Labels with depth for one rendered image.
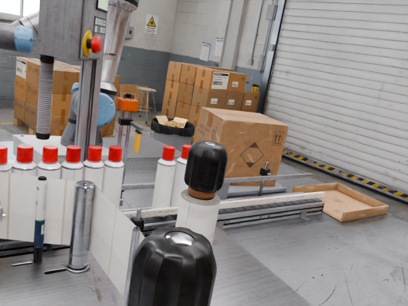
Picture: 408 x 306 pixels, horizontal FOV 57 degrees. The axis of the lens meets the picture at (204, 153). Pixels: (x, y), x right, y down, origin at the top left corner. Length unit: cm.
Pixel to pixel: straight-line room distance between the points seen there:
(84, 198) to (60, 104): 370
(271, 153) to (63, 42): 96
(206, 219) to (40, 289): 34
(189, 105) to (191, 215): 423
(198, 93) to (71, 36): 398
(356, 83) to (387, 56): 47
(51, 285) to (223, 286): 35
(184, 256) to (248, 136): 117
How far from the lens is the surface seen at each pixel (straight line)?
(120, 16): 127
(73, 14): 89
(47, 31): 91
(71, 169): 92
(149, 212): 103
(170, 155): 102
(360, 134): 523
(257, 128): 149
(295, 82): 571
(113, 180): 97
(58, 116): 446
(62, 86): 440
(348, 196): 182
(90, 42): 91
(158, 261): 34
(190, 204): 75
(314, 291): 103
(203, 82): 477
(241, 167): 151
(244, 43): 655
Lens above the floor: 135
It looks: 15 degrees down
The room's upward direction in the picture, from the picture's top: 10 degrees clockwise
